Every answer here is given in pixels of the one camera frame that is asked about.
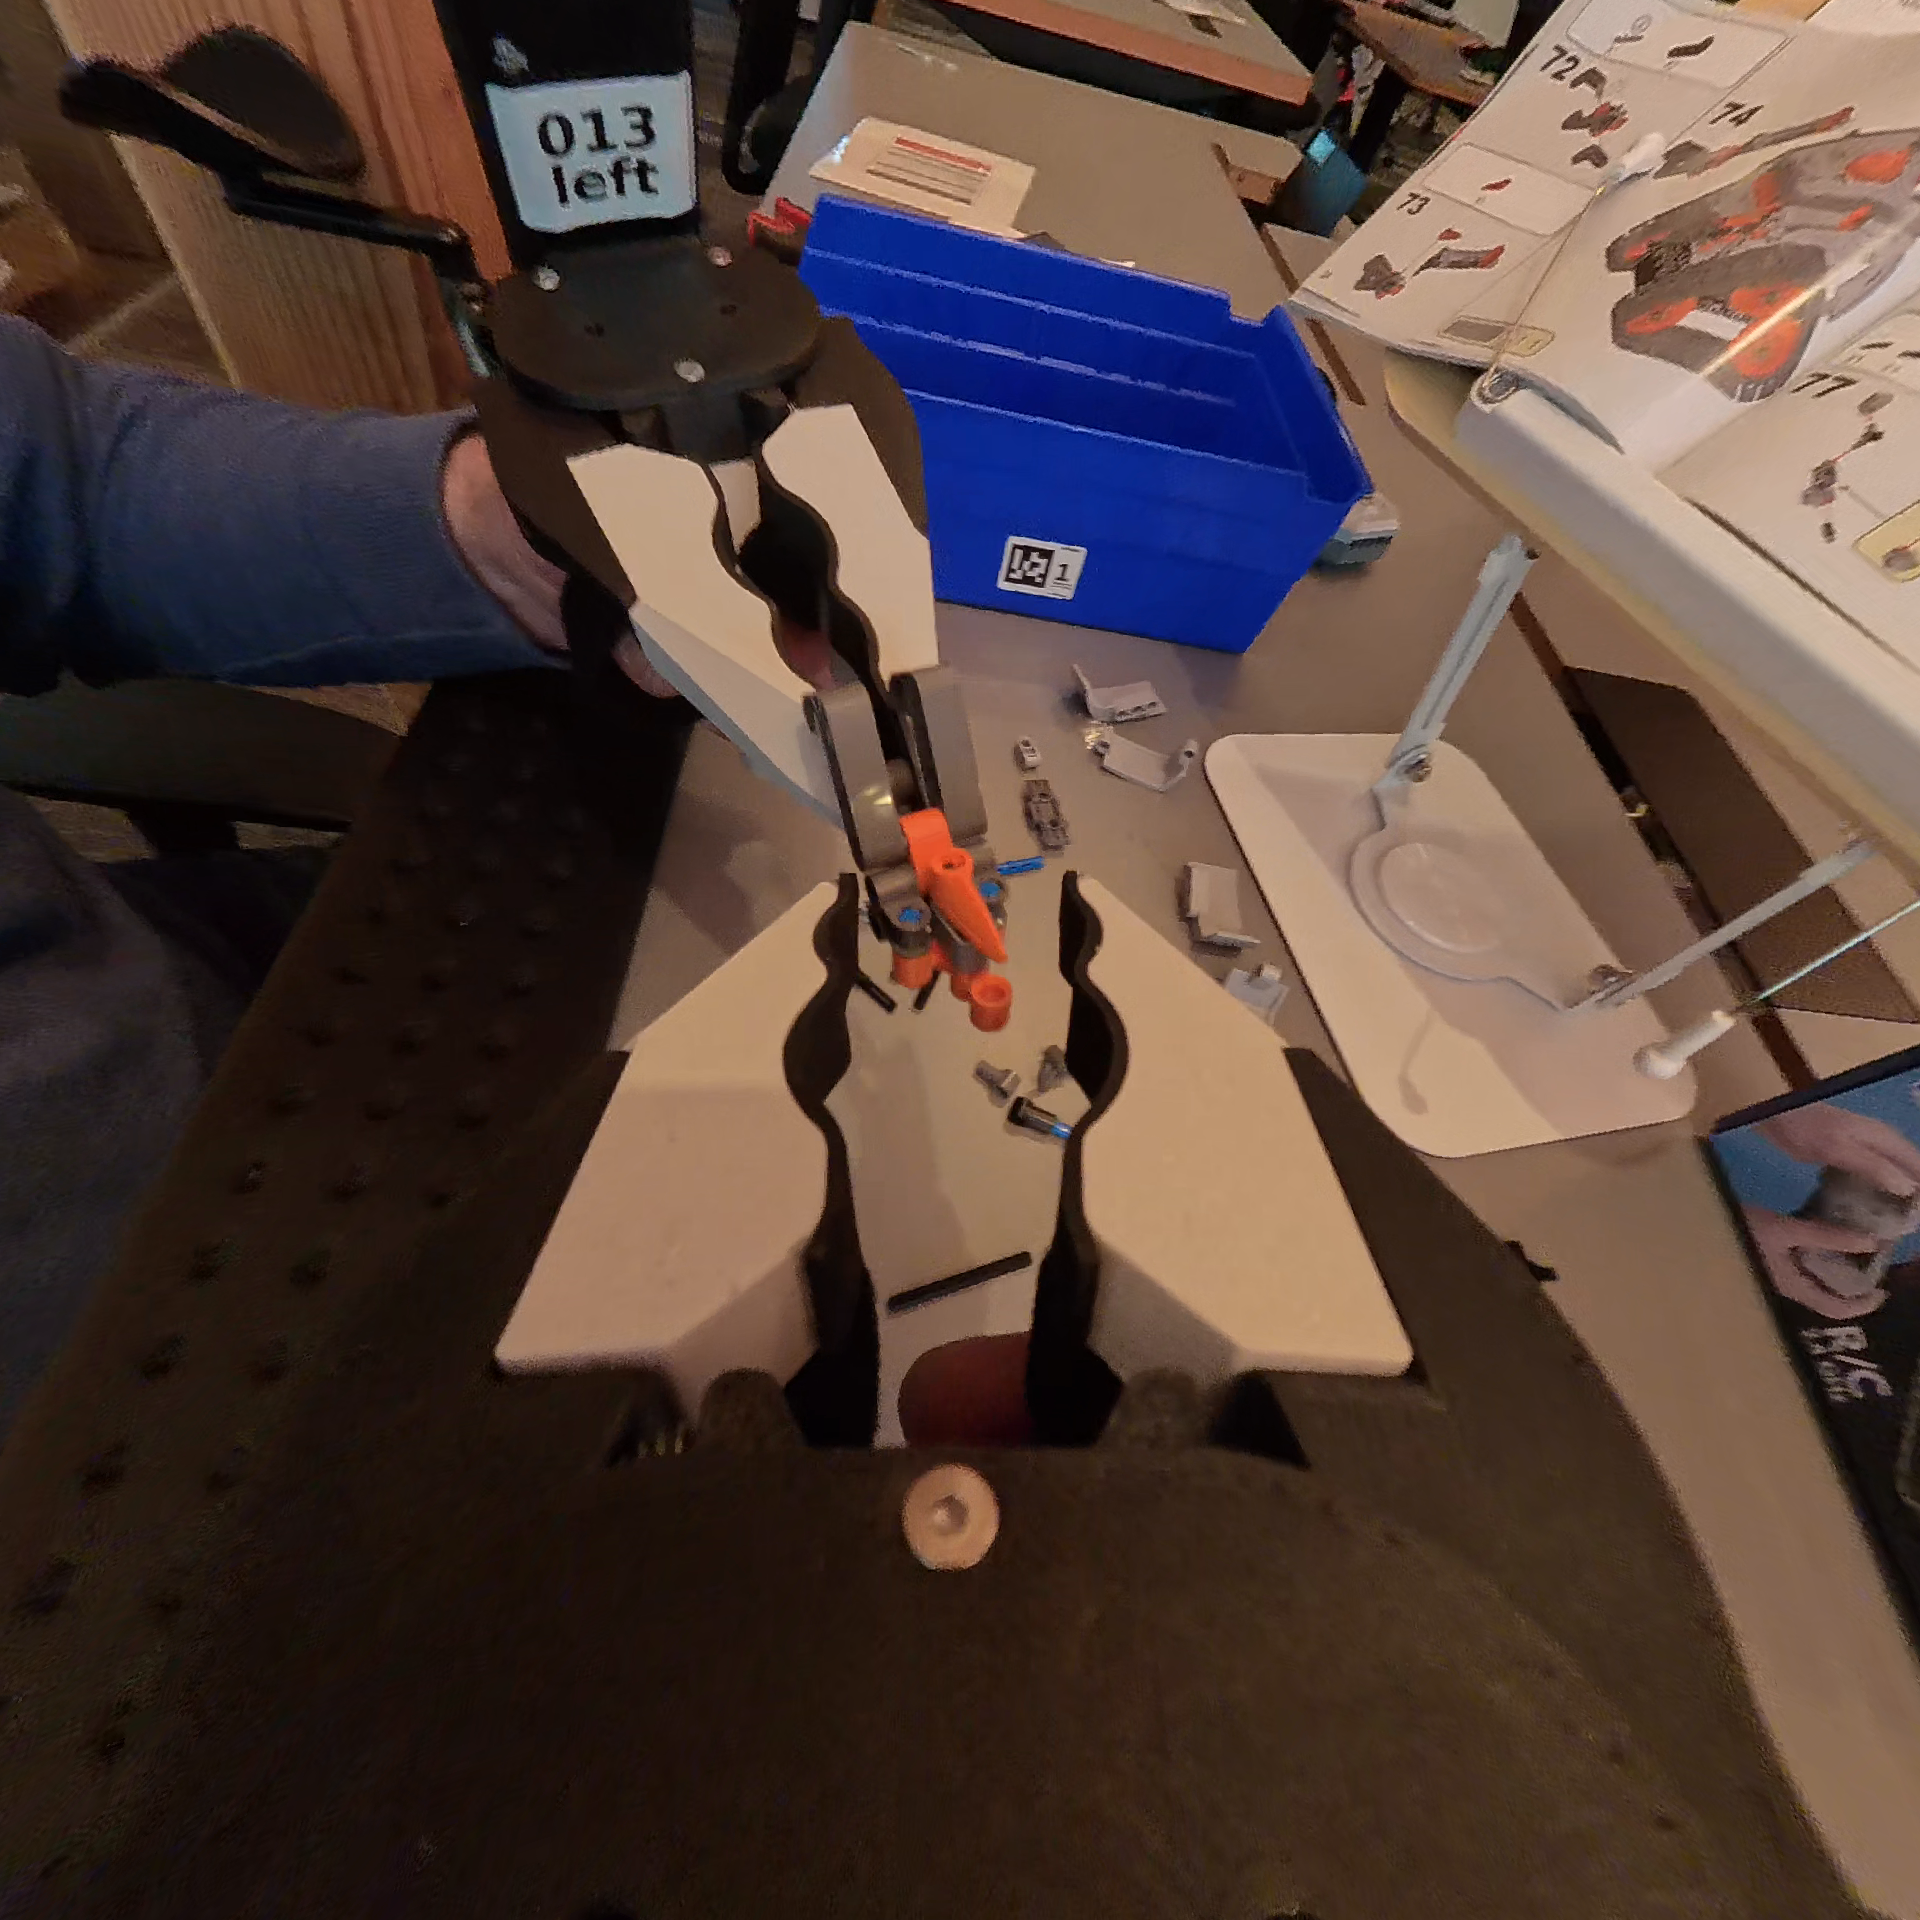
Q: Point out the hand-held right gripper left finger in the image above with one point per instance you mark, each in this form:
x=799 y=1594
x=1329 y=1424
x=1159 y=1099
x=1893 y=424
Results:
x=675 y=1201

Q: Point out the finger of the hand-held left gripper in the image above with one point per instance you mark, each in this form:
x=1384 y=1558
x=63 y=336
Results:
x=675 y=599
x=869 y=525

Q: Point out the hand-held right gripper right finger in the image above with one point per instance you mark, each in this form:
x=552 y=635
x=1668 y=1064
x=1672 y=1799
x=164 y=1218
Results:
x=1229 y=1201

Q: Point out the blue plastic storage bin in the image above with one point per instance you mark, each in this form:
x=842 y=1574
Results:
x=1079 y=421

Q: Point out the long black axle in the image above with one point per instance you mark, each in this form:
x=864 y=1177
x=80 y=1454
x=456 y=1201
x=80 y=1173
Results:
x=960 y=1283

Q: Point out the orange grey brick assembly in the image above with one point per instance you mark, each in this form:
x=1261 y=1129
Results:
x=931 y=855

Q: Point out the instruction booklet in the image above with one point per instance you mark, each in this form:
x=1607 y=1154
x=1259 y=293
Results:
x=1693 y=225

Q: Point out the person's left forearm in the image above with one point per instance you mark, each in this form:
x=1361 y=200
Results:
x=224 y=525

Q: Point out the person's left hand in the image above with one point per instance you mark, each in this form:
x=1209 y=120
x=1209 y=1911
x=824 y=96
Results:
x=504 y=555

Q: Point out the person's right hand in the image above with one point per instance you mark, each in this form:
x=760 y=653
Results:
x=967 y=1394

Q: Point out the black connector with blue pin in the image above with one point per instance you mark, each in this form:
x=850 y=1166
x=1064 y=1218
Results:
x=1039 y=1119

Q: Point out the grey curved panel piece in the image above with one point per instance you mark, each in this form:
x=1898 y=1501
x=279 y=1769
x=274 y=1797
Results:
x=1258 y=990
x=1140 y=761

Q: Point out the grey hook piece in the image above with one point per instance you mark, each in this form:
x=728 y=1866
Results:
x=1051 y=1067

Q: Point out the grey pin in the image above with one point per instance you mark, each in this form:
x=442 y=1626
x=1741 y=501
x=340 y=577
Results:
x=997 y=1080

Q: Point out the grey angular panel piece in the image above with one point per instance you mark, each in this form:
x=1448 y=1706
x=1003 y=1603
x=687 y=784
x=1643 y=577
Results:
x=1213 y=907
x=1119 y=693

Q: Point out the wooden pillar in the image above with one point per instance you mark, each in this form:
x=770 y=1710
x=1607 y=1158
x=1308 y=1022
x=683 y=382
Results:
x=345 y=225

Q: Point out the white book stand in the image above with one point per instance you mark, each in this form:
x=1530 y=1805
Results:
x=1425 y=960

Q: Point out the paper with red bar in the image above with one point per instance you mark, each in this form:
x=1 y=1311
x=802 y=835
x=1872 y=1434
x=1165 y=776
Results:
x=921 y=173

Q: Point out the dark grey brick piece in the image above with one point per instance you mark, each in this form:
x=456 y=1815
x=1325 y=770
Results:
x=1044 y=815

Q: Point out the black dimpled foam mat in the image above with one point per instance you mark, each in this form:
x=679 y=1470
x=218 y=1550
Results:
x=299 y=1201

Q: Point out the grey office table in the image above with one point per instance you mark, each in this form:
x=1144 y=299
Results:
x=1079 y=165

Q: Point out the wood-edged office table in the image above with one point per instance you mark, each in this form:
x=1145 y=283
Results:
x=1124 y=38

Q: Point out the teal cube object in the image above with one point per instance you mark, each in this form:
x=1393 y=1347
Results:
x=1332 y=182

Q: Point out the toy vehicle product box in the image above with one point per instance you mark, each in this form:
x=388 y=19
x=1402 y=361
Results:
x=1845 y=1275

